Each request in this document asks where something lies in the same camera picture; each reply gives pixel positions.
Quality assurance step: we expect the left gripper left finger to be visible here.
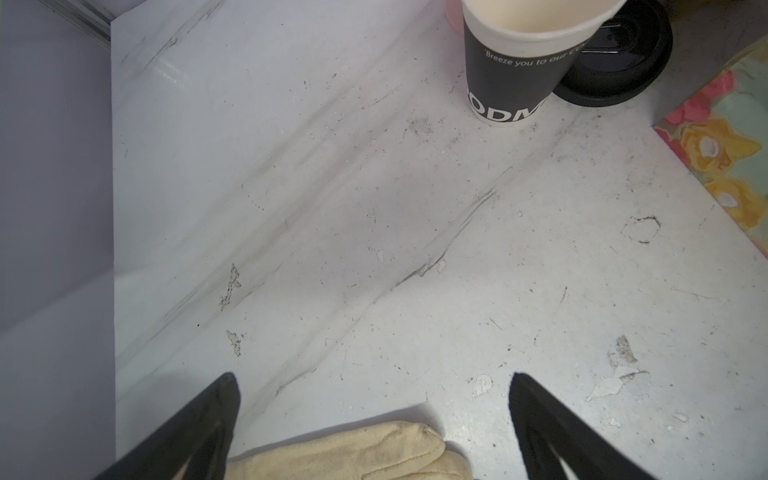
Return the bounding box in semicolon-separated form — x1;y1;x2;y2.
97;372;240;479

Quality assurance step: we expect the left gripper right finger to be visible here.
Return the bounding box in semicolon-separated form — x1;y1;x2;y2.
508;373;651;479

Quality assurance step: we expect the green paper takeout bag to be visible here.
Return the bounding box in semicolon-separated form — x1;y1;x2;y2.
653;37;767;253

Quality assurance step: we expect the black plastic cup lid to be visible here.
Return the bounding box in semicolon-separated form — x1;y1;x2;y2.
554;0;673;108

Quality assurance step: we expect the black paper coffee cup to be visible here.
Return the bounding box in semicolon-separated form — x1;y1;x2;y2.
462;0;624;126

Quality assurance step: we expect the cream leather work glove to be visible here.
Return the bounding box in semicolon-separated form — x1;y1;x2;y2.
224;421;473;479

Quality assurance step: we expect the pink straw holder cup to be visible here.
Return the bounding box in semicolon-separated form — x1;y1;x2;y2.
444;0;464;36

